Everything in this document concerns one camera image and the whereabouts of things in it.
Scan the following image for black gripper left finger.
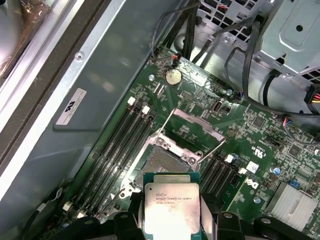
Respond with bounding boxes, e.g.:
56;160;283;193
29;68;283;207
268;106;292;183
52;191;147;240

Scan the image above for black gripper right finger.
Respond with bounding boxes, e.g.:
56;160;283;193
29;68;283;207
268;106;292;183
200;192;311;240

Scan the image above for silver CPU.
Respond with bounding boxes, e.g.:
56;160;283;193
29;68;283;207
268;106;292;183
142;171;201;240

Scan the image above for RAM slot with white clips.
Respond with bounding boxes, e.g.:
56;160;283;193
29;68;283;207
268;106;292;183
62;96;137;211
218;166;248;208
204;153;235;198
76;104;151;220

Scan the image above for RAM slot with black clips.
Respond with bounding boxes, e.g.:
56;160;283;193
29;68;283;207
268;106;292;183
212;159;240;201
84;112;158;223
201;149;226;191
71;102;144;215

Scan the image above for CPU socket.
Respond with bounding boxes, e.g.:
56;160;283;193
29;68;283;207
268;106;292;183
122;129;205;201

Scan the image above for silver finned chipset heatsink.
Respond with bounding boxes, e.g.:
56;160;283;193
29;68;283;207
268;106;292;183
264;181;319;227

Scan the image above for green motherboard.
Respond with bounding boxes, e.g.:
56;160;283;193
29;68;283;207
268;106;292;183
37;46;320;240

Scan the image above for internal USB port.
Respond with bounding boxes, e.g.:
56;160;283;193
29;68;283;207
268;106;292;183
211;101;223;114

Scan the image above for white label sticker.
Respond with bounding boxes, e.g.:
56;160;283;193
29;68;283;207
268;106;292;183
55;87;88;126

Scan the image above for silver coin cell battery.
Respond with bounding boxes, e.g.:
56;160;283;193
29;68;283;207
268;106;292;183
164;68;183;87

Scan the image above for black and silver PC case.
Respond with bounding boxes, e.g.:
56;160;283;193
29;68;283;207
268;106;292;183
0;0;320;240

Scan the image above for silver metal drive cage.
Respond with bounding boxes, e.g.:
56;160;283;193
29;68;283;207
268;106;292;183
197;0;320;81

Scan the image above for red yellow power wires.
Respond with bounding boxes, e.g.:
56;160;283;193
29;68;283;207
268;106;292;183
303;83;320;115

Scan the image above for flat black cable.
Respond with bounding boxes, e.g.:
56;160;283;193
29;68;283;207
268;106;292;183
241;14;320;117

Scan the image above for thin black looped wire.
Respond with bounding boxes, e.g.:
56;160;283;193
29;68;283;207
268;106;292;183
150;2;202;62

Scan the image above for black sleeved cable bundle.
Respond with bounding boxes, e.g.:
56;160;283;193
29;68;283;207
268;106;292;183
172;6;202;64

